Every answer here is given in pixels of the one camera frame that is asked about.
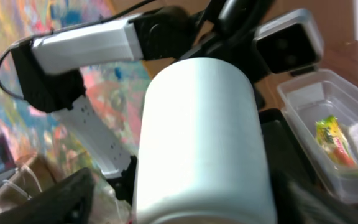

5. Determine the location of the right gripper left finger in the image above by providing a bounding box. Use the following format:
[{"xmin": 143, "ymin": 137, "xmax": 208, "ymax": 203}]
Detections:
[{"xmin": 0, "ymin": 168, "xmax": 95, "ymax": 224}]

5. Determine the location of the black plastic tray bin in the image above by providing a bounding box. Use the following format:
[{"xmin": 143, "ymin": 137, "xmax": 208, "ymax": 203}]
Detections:
[{"xmin": 259, "ymin": 108, "xmax": 319, "ymax": 185}]

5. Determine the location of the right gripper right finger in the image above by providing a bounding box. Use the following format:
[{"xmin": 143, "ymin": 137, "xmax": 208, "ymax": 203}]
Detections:
[{"xmin": 272, "ymin": 172, "xmax": 358, "ymax": 224}]

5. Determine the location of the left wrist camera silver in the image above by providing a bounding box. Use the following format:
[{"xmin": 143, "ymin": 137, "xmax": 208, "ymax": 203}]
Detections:
[{"xmin": 254, "ymin": 8, "xmax": 324, "ymax": 73}]

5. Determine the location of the green yellow snack wrapper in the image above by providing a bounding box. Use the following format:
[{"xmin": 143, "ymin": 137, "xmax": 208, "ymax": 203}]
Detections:
[{"xmin": 315, "ymin": 115, "xmax": 358, "ymax": 169}]

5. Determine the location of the clear plastic waste bin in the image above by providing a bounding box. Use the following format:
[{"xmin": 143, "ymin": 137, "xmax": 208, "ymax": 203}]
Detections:
[{"xmin": 277, "ymin": 70, "xmax": 358, "ymax": 204}]

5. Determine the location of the white cup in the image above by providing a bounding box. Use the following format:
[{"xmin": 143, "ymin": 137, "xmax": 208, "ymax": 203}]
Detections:
[{"xmin": 133, "ymin": 58, "xmax": 277, "ymax": 223}]

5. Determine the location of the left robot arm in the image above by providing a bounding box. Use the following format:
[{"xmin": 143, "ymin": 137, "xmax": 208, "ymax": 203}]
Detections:
[{"xmin": 9, "ymin": 0, "xmax": 272, "ymax": 118}]

